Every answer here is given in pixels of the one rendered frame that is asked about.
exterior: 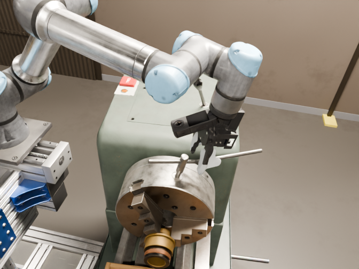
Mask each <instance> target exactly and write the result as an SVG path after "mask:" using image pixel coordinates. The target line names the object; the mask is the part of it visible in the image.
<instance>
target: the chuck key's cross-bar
mask: <svg viewBox="0 0 359 269"><path fill-rule="evenodd" d="M256 153H262V149H255V150H251V151H245V152H239V153H233V154H227V155H221V156H216V157H217V158H219V159H220V160H223V159H229V158H233V157H239V156H245V155H251V154H256ZM199 160H200V159H198V160H188V161H187V164H198V162H199ZM148 163H155V164H180V163H181V162H180V160H173V159H148Z"/></svg>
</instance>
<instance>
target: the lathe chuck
mask: <svg viewBox="0 0 359 269"><path fill-rule="evenodd" d="M176 168H177V165H175V164H148V165H144V166H142V167H139V168H137V169H135V170H134V171H132V172H131V173H130V174H128V175H127V176H126V178H125V180H124V182H123V184H122V187H121V190H120V194H119V197H118V200H117V202H116V206H115V213H116V216H117V219H118V220H119V222H120V223H121V225H122V226H123V227H124V228H125V229H126V230H127V231H129V232H130V233H131V234H133V235H135V236H136V237H138V238H139V237H140V236H141V235H142V234H143V233H144V232H143V230H144V225H143V224H142V223H141V222H140V221H139V216H140V214H139V213H138V212H137V211H136V210H135V209H134V208H133V207H132V206H131V204H132V200H133V198H134V193H133V192H131V191H132V188H131V186H133V184H135V183H138V182H141V181H143V184H141V188H142V189H143V190H144V191H145V193H146V194H147V195H148V196H149V197H150V198H151V199H152V200H153V201H154V202H155V203H156V204H157V205H158V206H159V207H160V208H161V209H163V212H164V213H163V217H164V218H166V220H167V223H166V224H165V229H167V230H169V231H170V232H171V230H172V225H173V218H174V216H175V214H176V215H177V216H181V217H194V218H207V219H212V225H211V226H209V225H208V226H207V235H208V234H209V233H210V231H211V230H212V228H213V226H214V223H213V220H214V214H215V194H214V191H213V189H212V187H211V185H210V184H209V182H208V181H207V180H206V179H205V178H204V177H202V176H200V175H199V174H198V173H196V172H194V171H192V170H190V169H188V168H185V169H184V171H183V173H182V174H181V175H182V176H183V179H182V180H180V181H177V180H174V179H173V178H172V174H173V173H174V172H176ZM202 238H204V237H202V236H192V241H191V242H189V241H182V243H181V245H185V244H190V243H194V242H197V241H199V240H201V239H202Z"/></svg>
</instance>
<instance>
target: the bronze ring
mask: <svg viewBox="0 0 359 269"><path fill-rule="evenodd" d="M144 242H145V247H144V253H145V254H144V263H145V264H146V265H148V266H150V267H152V268H166V267H168V266H169V264H170V260H171V257H172V256H173V250H174V248H175V246H176V242H175V240H174V239H173V238H172V237H171V232H170V231H169V230H167V229H165V228H161V230H160V233H151V234H149V235H147V236H146V237H145V240H144Z"/></svg>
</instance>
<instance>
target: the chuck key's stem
mask: <svg viewBox="0 0 359 269"><path fill-rule="evenodd" d="M188 159H189V157H188V155H186V154H182V155H181V158H180V162H181V163H180V164H178V165H177V168H176V174H175V178H180V175H181V174H182V173H183V171H184V169H185V166H186V164H187V161H188Z"/></svg>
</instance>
